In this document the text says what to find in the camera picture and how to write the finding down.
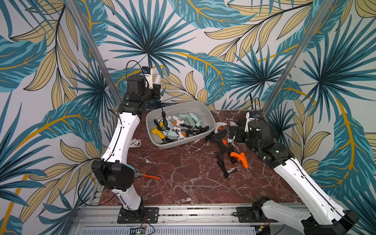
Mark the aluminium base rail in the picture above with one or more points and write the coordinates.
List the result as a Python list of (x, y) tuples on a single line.
[(200, 219)]

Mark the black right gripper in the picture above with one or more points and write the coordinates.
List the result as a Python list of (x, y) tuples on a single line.
[(235, 135)]

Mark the white switch glue gun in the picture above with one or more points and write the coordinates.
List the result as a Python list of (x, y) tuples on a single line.
[(178, 121)]

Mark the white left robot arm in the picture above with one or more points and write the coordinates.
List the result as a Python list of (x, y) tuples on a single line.
[(112, 170)]

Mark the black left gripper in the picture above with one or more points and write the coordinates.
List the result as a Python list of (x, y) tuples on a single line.
[(155, 88)]

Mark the grey plastic storage box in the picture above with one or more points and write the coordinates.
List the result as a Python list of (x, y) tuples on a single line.
[(195, 107)]

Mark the yellow glue gun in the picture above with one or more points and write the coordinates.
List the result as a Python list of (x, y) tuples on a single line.
[(159, 131)]

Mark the white labelled mini glue gun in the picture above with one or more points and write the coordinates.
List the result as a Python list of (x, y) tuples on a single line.
[(179, 132)]

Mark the orange glue gun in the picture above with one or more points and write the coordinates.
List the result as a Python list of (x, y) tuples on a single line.
[(241, 157)]

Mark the black orange-trigger glue gun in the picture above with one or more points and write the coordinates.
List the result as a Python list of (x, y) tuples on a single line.
[(218, 138)]

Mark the orange handled pliers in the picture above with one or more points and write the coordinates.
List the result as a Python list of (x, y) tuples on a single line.
[(137, 174)]

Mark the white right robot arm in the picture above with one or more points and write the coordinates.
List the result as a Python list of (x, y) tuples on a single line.
[(323, 216)]

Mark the mint green glue gun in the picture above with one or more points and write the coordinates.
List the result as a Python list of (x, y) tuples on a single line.
[(186, 116)]

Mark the light blue glue gun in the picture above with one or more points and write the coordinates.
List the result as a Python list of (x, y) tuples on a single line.
[(196, 119), (170, 136)]

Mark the small white orange-trigger glue gun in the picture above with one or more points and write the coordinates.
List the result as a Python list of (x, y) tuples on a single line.
[(219, 126)]

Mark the black plastic tool case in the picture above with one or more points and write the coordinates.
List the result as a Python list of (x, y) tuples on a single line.
[(250, 123)]

